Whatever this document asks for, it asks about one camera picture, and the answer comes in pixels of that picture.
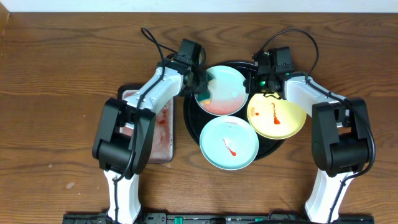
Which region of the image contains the green yellow scrub sponge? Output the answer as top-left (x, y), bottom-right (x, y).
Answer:
top-left (195, 91), bottom-right (211, 105)

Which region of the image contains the pale green plate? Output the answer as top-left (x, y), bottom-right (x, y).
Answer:
top-left (195, 65), bottom-right (249, 116)

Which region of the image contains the light blue plate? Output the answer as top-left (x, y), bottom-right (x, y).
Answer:
top-left (199, 116), bottom-right (259, 170)

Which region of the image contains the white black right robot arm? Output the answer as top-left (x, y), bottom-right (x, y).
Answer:
top-left (244, 50), bottom-right (376, 223)

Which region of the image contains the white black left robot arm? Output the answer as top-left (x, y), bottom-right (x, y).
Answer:
top-left (92, 67), bottom-right (212, 223)

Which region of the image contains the black rectangular soapy water tray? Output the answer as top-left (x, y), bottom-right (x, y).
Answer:
top-left (117, 84), bottom-right (174, 164)

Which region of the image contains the yellow plate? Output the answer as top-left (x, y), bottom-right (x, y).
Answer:
top-left (247, 93), bottom-right (307, 140)

